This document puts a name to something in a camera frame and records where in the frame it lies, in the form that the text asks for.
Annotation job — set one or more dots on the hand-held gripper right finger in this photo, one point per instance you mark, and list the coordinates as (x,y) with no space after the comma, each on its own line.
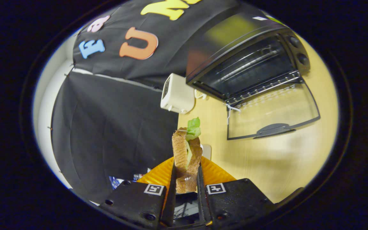
(200,198)

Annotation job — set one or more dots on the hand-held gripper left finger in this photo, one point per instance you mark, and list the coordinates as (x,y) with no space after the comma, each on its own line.
(172,198)

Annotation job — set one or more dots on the brown bread lettuce sandwich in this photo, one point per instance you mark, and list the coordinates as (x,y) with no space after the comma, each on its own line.
(180,153)

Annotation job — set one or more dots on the black toaster oven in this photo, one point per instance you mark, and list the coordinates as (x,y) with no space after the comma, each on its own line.
(244,64)

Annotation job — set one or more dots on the white bread toaster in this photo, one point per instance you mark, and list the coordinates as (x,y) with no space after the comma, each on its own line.
(177,95)

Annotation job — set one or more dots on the blue printed packaging clutter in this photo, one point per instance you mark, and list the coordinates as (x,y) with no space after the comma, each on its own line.
(117,181)

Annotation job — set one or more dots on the black backdrop cloth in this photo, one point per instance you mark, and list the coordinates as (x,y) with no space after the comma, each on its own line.
(107,127)

